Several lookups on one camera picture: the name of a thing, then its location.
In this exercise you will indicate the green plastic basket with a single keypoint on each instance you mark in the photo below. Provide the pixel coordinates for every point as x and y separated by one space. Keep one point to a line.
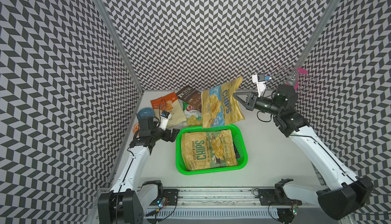
237 140

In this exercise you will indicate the orange white chips bag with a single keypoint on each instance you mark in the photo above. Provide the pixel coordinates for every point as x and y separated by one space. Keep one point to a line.
171 104

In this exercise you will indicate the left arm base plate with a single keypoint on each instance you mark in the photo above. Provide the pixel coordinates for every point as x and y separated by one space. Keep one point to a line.
168 198

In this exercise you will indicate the aluminium front rail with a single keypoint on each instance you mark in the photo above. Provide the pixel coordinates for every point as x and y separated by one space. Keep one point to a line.
204 199

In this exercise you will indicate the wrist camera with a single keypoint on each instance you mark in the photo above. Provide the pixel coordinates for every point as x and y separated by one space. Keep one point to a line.
165 118
260 80

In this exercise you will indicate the black Krax chips bag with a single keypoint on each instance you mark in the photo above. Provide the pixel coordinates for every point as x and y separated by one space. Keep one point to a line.
237 155

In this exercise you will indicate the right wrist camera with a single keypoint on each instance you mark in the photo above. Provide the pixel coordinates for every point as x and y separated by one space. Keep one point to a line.
260 80

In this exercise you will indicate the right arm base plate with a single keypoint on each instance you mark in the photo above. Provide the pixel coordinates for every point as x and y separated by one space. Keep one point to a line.
267 196

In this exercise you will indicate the silver pink mug tree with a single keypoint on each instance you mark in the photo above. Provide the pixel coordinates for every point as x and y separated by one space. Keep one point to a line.
291 76

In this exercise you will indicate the blue bowl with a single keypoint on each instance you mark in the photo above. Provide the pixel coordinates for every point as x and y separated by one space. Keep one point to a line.
145 112

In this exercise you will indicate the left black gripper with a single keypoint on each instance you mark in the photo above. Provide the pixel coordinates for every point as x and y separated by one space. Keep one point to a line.
166 137

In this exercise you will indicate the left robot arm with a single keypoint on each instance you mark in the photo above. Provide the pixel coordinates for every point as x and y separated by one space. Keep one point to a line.
126 203

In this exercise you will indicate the brown kettle chips bag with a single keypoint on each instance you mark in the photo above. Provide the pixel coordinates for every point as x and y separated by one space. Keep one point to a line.
191 96

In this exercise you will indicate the yellow blue chips bag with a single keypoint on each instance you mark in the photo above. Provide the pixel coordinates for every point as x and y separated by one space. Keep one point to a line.
219 106

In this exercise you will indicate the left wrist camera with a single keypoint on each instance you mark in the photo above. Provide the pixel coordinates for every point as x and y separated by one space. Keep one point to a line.
165 118

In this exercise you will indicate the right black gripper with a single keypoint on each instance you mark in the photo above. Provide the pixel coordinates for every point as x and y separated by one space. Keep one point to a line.
247 103

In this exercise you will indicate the green white Chuba bag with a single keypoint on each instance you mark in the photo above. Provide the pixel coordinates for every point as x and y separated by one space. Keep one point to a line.
192 115

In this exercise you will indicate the yellow green chips bag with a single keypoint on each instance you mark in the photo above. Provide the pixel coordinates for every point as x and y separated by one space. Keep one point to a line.
205 150

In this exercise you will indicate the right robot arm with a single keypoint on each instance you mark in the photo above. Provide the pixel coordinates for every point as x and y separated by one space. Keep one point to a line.
344 192

